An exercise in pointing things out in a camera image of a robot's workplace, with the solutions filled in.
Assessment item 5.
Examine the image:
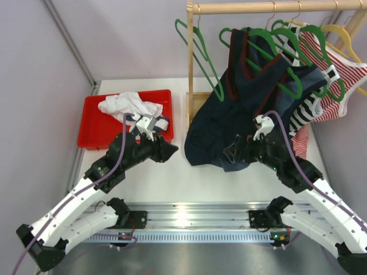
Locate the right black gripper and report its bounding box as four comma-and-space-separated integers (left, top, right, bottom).
224, 130, 281, 171

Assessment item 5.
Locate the white printed tank top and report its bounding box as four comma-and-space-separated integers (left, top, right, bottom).
97, 92, 170, 133

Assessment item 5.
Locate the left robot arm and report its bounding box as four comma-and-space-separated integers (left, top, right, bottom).
16, 132, 178, 272

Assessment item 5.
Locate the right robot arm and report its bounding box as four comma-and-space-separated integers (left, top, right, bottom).
224, 131, 366, 274

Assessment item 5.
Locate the black white striped tank top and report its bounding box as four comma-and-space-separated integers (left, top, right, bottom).
275, 38, 326, 136

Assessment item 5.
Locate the navy maroon-trimmed tank top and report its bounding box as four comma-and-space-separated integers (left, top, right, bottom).
184, 28, 289, 172

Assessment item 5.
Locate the green hanger with navy top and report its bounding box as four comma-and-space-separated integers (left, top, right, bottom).
219, 27, 303, 100

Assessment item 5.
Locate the green hanger with striped top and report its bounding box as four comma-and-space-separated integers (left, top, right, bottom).
299, 25, 345, 102

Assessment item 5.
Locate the red white striped tank top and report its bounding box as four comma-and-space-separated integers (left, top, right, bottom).
290, 25, 366, 158

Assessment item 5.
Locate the green hanger with blue top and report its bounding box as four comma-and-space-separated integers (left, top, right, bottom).
271, 19, 327, 99

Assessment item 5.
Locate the yellow hanger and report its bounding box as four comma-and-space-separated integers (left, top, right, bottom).
282, 19, 367, 97

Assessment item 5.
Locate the red plastic tray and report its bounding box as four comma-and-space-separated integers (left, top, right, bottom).
77, 89, 174, 150

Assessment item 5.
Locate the wooden clothes rack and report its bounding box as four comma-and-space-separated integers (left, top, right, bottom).
186, 1, 366, 129

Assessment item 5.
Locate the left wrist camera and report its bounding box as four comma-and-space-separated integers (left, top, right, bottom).
135, 114, 157, 141

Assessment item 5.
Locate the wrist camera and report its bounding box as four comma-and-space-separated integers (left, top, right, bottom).
135, 114, 157, 141
253, 115, 275, 141

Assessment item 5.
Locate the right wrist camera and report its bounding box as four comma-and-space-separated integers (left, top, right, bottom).
253, 115, 275, 141

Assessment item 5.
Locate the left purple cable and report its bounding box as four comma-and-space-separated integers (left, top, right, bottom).
11, 112, 138, 274

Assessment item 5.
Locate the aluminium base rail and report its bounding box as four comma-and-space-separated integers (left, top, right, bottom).
81, 203, 323, 246

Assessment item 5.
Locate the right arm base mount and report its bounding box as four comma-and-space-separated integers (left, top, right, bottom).
248, 210, 283, 233

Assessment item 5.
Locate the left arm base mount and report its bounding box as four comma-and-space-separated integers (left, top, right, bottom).
113, 211, 147, 229

